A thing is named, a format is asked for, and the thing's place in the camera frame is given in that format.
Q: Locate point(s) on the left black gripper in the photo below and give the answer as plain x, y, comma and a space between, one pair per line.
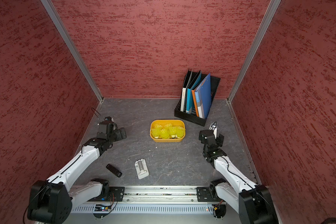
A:
118, 132

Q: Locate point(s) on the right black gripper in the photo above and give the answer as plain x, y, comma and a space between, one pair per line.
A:
219, 140

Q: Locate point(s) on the yellow shuttlecock top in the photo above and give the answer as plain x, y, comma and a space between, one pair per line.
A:
156, 130

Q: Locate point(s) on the yellow shuttlecock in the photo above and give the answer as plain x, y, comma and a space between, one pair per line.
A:
164, 133
180, 132
173, 131
156, 130

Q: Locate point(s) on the yellow plastic storage box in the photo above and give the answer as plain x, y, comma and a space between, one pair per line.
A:
166, 123

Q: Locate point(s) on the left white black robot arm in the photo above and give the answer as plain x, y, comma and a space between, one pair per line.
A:
51, 201

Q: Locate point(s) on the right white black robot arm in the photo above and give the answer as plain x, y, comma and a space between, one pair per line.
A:
251, 201

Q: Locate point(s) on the white phone stand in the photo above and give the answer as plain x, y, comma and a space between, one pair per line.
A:
141, 169

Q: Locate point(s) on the teal folder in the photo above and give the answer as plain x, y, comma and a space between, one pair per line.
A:
195, 81

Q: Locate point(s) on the blue folder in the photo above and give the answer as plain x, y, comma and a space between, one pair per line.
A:
203, 97

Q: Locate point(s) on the orange folder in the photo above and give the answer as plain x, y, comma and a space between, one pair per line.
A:
195, 102

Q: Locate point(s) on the black file rack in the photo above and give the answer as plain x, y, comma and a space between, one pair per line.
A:
192, 117

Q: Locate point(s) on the white folder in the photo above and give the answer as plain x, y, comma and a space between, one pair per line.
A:
184, 89

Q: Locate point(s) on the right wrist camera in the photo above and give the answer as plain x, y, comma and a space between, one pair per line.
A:
208, 137

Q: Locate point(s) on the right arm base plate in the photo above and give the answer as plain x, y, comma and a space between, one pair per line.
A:
207, 194

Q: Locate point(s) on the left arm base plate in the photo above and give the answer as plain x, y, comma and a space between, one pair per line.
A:
115, 194

